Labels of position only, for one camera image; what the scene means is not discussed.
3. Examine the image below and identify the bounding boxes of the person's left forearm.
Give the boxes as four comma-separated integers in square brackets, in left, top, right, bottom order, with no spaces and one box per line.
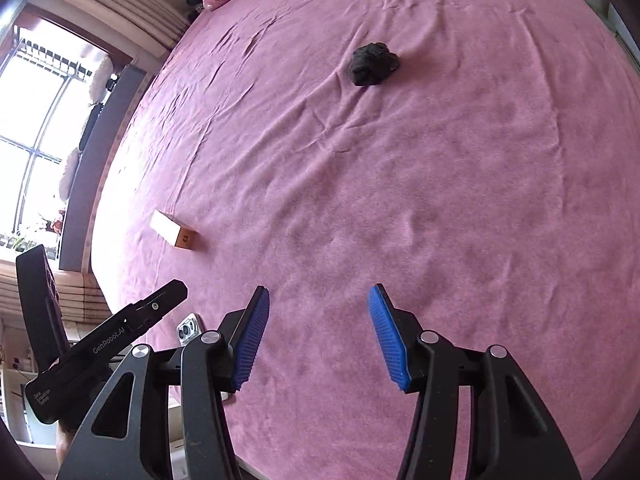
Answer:
[54,412,86,476]

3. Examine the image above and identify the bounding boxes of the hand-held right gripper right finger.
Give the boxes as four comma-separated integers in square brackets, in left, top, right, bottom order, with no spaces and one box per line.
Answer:
[367,283,583,480]

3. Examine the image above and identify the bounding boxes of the white smartphone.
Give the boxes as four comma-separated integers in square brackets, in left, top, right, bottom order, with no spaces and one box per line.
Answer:
[175,312,202,347]

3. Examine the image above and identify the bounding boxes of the grey window ledge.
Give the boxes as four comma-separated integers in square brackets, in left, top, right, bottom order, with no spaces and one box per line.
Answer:
[59,62,153,273]

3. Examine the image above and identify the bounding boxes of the dark knitted sock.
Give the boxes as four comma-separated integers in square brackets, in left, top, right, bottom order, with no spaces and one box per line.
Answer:
[348,42,401,87]

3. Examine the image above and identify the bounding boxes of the pink bed sheet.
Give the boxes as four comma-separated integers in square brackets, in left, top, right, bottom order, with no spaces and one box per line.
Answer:
[90,0,640,480]

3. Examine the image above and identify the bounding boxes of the window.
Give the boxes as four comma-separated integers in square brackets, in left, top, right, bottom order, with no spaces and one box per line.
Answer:
[0,20,108,261]

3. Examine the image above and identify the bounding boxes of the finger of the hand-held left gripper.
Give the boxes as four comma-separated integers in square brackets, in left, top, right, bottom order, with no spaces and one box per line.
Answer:
[127,280,189,333]

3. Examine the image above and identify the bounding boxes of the white plush toy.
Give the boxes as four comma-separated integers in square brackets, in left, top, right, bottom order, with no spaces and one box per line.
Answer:
[90,55,114,102]

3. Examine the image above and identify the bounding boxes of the small wooden box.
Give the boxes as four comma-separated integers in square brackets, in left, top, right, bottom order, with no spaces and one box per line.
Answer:
[150,209,196,251]

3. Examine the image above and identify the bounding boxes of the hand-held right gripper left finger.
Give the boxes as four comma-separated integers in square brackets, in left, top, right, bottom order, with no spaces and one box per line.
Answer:
[59,285,271,480]

